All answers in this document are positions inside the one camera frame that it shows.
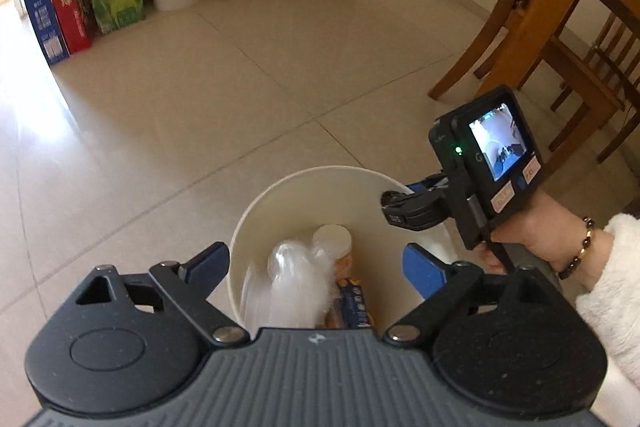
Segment crushed blue milk carton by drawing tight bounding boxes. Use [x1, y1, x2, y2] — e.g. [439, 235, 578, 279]
[325, 277, 376, 329]

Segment milk tea paper cup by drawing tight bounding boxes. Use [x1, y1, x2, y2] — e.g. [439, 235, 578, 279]
[312, 224, 362, 280]

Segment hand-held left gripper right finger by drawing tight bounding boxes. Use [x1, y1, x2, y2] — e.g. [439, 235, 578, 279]
[382, 243, 563, 348]

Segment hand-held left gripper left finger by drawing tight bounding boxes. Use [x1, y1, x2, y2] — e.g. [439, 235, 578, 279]
[75, 241, 250, 348]

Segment white plastic trash bin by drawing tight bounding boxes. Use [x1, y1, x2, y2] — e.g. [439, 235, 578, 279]
[227, 165, 458, 333]

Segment clear plastic wrap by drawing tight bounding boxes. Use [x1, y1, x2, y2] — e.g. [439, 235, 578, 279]
[242, 239, 336, 328]

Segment person's right hand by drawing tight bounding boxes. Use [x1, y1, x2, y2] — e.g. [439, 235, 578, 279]
[472, 182, 598, 280]

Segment brown bead bracelet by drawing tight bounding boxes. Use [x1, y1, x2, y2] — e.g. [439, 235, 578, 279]
[557, 217, 598, 280]

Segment blue carton box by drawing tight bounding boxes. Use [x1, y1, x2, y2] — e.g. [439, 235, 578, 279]
[21, 0, 71, 66]

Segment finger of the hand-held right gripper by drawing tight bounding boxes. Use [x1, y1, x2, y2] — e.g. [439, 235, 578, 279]
[404, 174, 447, 194]
[381, 189, 451, 228]

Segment red carton box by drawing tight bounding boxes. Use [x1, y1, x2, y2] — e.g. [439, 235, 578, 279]
[51, 0, 92, 55]

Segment person's right forearm white sleeve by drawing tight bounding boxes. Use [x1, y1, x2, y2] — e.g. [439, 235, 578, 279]
[575, 213, 640, 408]

